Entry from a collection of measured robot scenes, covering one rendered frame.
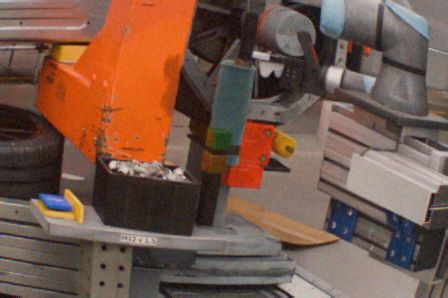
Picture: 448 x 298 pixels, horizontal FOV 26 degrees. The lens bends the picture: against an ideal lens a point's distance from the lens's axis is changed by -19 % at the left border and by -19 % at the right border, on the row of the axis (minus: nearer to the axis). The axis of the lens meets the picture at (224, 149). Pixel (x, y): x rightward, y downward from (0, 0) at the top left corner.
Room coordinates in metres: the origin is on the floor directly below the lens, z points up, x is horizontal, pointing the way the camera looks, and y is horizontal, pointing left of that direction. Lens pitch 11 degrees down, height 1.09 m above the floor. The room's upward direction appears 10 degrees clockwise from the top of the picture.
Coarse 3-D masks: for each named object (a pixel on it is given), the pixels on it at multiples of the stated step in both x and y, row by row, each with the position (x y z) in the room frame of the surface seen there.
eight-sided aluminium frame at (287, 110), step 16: (192, 16) 2.93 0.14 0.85; (336, 48) 3.15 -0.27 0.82; (192, 64) 2.95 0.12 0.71; (336, 64) 3.15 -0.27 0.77; (192, 80) 2.95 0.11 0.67; (208, 80) 2.97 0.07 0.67; (208, 96) 2.98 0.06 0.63; (288, 96) 3.14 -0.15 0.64; (304, 96) 3.11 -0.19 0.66; (256, 112) 3.04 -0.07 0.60; (272, 112) 3.07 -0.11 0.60; (288, 112) 3.09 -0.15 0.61
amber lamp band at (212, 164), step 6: (204, 156) 2.37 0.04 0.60; (210, 156) 2.35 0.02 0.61; (216, 156) 2.35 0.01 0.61; (222, 156) 2.36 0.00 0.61; (204, 162) 2.37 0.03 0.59; (210, 162) 2.35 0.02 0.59; (216, 162) 2.35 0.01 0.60; (222, 162) 2.36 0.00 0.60; (204, 168) 2.36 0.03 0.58; (210, 168) 2.35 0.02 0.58; (216, 168) 2.35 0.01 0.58; (222, 168) 2.36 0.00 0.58; (216, 174) 2.36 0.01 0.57; (222, 174) 2.36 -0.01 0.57
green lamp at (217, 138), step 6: (210, 132) 2.37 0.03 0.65; (216, 132) 2.35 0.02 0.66; (222, 132) 2.36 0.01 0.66; (228, 132) 2.36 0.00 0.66; (210, 138) 2.36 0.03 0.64; (216, 138) 2.35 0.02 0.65; (222, 138) 2.36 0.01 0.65; (228, 138) 2.36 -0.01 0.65; (210, 144) 2.36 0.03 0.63; (216, 144) 2.35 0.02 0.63; (222, 144) 2.36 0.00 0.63; (228, 144) 2.36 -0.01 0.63; (222, 150) 2.36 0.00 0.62; (228, 150) 2.36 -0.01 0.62
